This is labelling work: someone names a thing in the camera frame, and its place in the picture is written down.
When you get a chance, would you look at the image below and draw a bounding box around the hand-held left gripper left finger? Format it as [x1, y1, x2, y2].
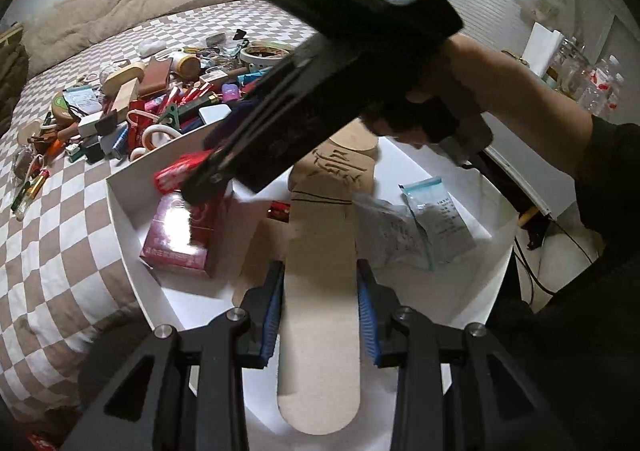
[62, 261, 286, 451]

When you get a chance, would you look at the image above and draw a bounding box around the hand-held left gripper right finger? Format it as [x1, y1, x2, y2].
[356, 258, 581, 451]

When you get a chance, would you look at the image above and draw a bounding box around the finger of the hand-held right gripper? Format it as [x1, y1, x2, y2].
[202, 38, 331, 155]
[180, 65, 382, 206]

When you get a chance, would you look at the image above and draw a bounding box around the tan shoe insole with writing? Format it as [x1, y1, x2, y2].
[276, 148, 377, 434]

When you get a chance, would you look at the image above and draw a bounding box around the red snack packet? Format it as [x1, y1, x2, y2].
[152, 152, 221, 195]

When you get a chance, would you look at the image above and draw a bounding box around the white cardboard box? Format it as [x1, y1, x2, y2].
[105, 103, 521, 442]

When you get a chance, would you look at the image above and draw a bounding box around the person's right forearm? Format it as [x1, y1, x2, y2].
[447, 36, 640, 252]

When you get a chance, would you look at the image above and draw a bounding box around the person's right hand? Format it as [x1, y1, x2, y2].
[357, 37, 491, 148]

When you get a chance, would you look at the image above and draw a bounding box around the white power bank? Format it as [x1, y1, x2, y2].
[197, 103, 233, 130]

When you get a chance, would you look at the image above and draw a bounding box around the pile of lighters and trinkets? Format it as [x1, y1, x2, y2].
[10, 28, 301, 222]

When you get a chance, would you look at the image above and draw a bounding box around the green clothes clip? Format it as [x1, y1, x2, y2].
[157, 103, 182, 132]

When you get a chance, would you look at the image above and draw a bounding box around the white patterned tape roll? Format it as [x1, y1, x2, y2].
[239, 42, 297, 76]

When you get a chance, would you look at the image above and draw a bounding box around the white bottle with tan cap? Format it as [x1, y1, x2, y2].
[169, 52, 202, 80]

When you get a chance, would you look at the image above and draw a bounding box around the crumpled clear plastic bag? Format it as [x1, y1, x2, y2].
[352, 195, 433, 272]

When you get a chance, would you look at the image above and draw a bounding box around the brown leather wallet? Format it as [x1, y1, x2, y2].
[137, 58, 172, 99]

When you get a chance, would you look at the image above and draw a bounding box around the wooden block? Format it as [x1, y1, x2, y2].
[111, 80, 140, 116]

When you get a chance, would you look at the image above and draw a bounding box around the beige oval case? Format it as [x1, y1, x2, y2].
[102, 62, 146, 94]

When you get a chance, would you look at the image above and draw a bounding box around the blue-top zip bag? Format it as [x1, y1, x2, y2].
[398, 176, 478, 266]

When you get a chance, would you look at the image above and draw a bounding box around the red cigarette box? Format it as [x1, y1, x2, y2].
[139, 191, 228, 279]

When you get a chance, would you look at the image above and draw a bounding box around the black box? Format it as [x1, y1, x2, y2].
[95, 110, 120, 136]
[81, 135, 107, 162]

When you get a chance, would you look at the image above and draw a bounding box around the blue printed zip bag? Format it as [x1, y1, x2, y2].
[62, 85, 103, 114]

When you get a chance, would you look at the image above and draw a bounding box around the brown and green pouch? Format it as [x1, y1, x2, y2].
[51, 90, 85, 128]

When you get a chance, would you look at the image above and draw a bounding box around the beige fluffy blanket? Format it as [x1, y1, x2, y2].
[22, 0, 266, 76]

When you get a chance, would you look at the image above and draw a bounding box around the beige oval wooden disc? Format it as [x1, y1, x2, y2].
[17, 120, 45, 148]

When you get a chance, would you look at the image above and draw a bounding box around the small gold cylinder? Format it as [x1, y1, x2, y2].
[25, 169, 51, 199]

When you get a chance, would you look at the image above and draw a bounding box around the white paper bag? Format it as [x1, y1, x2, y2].
[521, 22, 564, 76]

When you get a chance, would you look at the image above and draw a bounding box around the brown tape in clear bag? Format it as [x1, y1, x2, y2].
[12, 146, 38, 182]

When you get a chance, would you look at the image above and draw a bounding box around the small glass vial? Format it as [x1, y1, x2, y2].
[11, 180, 32, 222]

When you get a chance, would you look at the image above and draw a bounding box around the brown folded blanket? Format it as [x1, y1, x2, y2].
[0, 38, 28, 132]

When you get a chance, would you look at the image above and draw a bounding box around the person's black clothing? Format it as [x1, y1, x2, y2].
[492, 231, 640, 451]

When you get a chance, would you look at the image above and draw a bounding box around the wooden bedside shelf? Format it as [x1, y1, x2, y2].
[0, 23, 25, 49]

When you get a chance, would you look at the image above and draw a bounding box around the red package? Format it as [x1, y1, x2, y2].
[27, 431, 63, 451]

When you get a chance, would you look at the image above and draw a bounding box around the group of plastic bottles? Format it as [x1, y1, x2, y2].
[547, 38, 628, 119]

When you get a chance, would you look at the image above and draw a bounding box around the white ring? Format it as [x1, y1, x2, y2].
[142, 123, 183, 152]

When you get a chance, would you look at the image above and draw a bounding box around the red tag with white cord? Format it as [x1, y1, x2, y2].
[126, 107, 157, 152]

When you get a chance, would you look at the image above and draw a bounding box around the black cable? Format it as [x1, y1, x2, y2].
[515, 213, 601, 294]

